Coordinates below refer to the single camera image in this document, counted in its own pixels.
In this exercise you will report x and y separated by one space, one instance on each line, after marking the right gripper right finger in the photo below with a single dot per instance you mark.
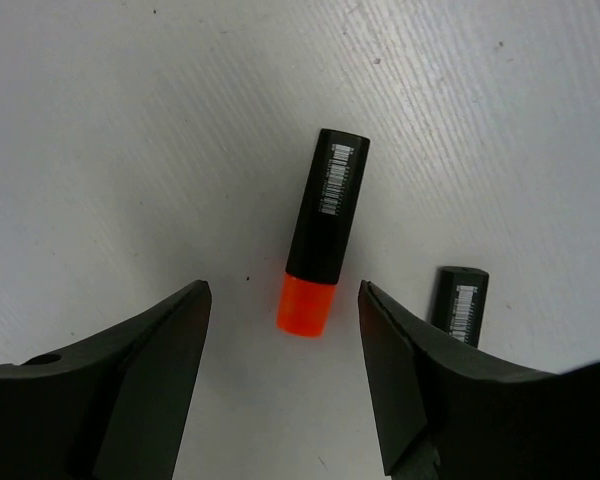
446 410

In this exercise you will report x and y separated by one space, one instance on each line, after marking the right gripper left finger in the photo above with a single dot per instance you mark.
111 406

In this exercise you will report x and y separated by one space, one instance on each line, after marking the orange cap black highlighter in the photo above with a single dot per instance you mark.
322 232

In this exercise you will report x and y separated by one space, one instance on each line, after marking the green cap black highlighter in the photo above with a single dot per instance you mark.
459 302

